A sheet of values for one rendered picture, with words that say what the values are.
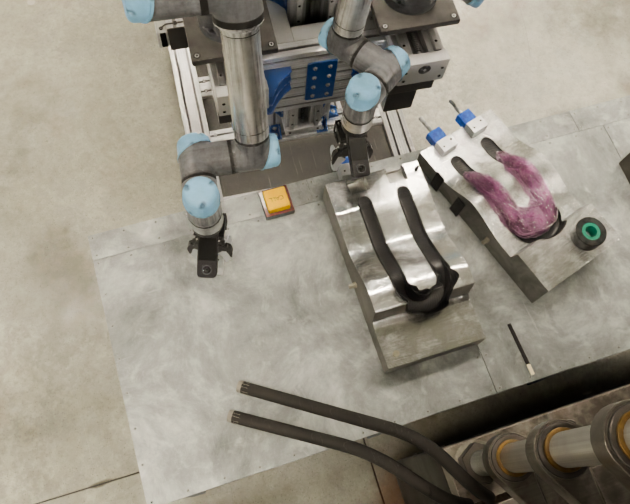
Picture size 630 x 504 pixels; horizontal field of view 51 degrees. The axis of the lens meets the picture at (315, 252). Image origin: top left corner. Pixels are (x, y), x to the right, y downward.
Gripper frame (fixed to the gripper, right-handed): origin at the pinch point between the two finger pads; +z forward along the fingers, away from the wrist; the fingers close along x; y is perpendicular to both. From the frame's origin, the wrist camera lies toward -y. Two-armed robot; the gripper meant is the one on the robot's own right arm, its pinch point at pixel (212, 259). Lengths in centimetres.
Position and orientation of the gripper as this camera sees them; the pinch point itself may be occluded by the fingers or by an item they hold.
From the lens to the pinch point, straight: 168.1
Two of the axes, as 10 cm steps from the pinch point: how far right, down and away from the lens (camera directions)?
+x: -10.0, -0.8, -0.4
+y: 0.6, -9.3, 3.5
